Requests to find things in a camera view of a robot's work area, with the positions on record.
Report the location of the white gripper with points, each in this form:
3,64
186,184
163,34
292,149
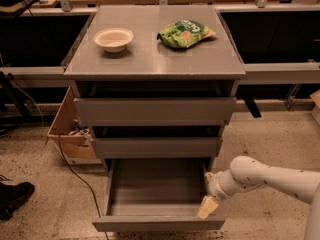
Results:
215,186

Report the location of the grey bottom drawer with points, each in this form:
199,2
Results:
155,195

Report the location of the grey drawer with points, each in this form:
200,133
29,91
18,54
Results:
155,195
168,103
156,141

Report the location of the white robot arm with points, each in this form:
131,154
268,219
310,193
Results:
245,174

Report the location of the grey middle drawer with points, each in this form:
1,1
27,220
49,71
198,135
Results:
156,141

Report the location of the grey drawer cabinet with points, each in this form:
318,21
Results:
142,99

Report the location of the grey top drawer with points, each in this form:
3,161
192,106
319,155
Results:
168,103

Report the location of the wooden box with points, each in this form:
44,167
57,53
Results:
64,133

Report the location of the green snack bag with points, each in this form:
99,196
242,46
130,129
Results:
184,33

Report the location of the white paper bowl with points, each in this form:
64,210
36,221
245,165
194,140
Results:
113,40

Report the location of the black shoe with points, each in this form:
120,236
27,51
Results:
12,197

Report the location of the grey metal rail frame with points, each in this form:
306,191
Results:
252,48

